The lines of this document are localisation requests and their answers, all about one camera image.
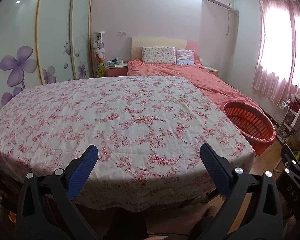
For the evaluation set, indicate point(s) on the bed with coral duvet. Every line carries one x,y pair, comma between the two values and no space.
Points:
211,86

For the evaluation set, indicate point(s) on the cream wooden headboard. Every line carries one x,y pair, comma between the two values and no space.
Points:
146,41

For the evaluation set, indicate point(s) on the floral pink white tablecloth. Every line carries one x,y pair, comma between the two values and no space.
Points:
148,131

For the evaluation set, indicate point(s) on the pink striped pillow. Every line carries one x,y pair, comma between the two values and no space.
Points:
184,57

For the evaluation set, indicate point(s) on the white mug on nightstand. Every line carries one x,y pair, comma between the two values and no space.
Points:
120,62

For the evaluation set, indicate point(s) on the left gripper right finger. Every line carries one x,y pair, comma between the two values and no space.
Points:
218,168

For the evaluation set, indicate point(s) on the red plastic laundry basket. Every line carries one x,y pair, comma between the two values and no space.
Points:
255,126

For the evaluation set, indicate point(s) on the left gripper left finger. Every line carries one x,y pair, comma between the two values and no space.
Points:
78,171

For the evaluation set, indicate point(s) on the pink left nightstand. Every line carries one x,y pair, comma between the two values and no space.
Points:
117,70

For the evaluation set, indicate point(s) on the floral white pillow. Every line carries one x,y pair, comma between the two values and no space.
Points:
158,54

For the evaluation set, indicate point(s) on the pink window curtain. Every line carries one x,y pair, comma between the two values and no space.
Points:
277,73

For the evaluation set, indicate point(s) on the white wire storage rack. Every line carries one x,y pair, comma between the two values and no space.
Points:
286,118

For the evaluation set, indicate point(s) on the clear tube of plush toys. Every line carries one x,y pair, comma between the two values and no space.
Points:
99,54

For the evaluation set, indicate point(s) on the right nightstand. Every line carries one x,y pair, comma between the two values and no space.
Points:
212,71

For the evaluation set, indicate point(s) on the sliding wardrobe with purple flowers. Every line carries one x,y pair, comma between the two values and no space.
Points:
42,42

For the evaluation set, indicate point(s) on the white wall outlet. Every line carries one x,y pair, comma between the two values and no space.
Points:
121,33

